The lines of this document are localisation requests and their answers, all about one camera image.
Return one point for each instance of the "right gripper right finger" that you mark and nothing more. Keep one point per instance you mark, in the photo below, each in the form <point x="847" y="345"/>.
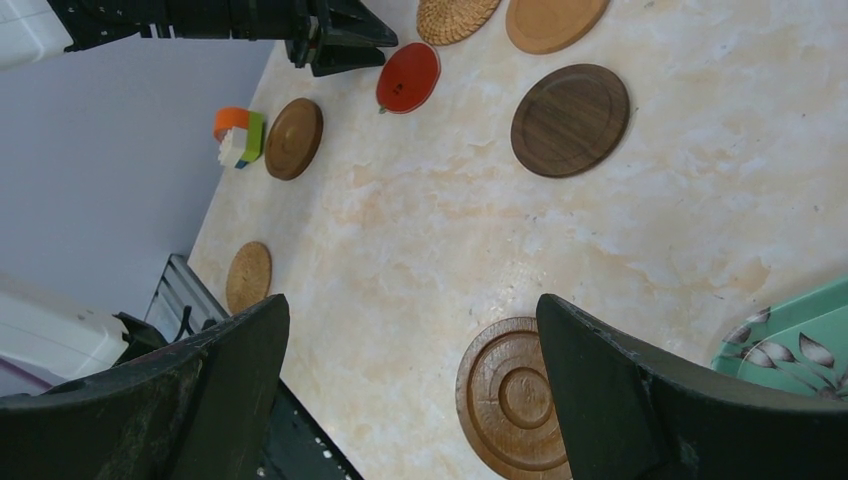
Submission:
<point x="630" y="410"/>

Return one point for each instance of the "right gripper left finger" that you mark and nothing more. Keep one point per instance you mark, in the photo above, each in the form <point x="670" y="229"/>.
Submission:
<point x="195" y="409"/>

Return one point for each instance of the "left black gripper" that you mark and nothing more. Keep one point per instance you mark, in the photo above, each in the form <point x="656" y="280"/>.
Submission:
<point x="348" y="26"/>

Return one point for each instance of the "red round coaster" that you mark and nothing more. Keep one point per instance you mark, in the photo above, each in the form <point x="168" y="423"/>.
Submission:
<point x="408" y="78"/>

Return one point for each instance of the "woven rattan coaster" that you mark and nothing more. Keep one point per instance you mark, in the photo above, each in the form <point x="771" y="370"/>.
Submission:
<point x="446" y="22"/>

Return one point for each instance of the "medium brown round coaster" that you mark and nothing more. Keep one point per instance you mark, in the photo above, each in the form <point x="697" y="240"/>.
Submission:
<point x="293" y="139"/>

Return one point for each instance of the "large brown wooden saucer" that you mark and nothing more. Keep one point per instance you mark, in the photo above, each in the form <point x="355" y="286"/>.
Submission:
<point x="505" y="403"/>

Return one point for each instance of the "light wood coaster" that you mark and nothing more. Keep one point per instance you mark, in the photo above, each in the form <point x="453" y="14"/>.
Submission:
<point x="546" y="26"/>

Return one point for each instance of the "dark walnut coaster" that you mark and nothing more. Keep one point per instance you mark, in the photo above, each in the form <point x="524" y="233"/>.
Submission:
<point x="570" y="120"/>

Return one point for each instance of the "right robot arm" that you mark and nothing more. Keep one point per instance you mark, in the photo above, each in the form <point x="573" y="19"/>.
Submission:
<point x="53" y="338"/>

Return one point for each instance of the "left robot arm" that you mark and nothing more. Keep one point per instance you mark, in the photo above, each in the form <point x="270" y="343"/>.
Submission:
<point x="31" y="32"/>

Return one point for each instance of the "cork coaster near base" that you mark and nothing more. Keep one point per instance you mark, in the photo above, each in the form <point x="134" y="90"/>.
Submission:
<point x="249" y="277"/>

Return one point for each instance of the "orange toy block piece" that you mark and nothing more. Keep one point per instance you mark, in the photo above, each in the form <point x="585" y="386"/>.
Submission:
<point x="239" y="133"/>

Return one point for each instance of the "green patterned tray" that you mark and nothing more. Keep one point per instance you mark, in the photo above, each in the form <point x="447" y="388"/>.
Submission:
<point x="798" y="346"/>

